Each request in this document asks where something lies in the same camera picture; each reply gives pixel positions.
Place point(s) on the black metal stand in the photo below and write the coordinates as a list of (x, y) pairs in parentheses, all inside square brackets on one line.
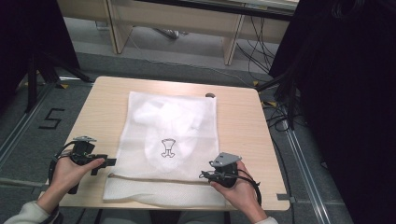
[(289, 93)]

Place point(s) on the grey cross rail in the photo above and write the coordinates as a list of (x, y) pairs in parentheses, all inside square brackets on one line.
[(21, 183)]

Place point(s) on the white mesh laundry bag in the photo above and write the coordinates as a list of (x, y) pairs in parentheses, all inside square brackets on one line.
[(174, 183)]

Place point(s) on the dark round table grommet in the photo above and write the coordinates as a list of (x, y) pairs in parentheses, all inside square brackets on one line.
[(210, 95)]

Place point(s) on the black tripod stand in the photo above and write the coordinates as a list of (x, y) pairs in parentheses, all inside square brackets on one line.
[(32, 81)]

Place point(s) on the metal floor rail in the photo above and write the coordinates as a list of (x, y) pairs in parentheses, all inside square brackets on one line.
[(21, 124), (306, 174)]

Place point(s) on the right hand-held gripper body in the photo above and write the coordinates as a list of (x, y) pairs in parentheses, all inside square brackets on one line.
[(226, 170)]

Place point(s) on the light wooden desk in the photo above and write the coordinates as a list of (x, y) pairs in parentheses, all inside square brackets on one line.
[(174, 18)]

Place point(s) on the person's left hand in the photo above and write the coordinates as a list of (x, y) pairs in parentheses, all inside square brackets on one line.
[(70, 174)]

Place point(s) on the grey power strip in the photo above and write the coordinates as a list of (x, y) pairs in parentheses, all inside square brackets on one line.
[(168, 33)]

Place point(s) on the white garment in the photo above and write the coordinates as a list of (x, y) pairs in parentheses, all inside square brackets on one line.
[(169, 124)]

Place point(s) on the person's right hand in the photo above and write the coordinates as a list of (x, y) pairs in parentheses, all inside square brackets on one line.
[(241, 194)]

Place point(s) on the black tape numeral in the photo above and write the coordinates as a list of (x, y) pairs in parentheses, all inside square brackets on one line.
[(52, 118)]

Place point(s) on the black curtain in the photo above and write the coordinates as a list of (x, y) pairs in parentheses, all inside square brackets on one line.
[(348, 93), (28, 37)]

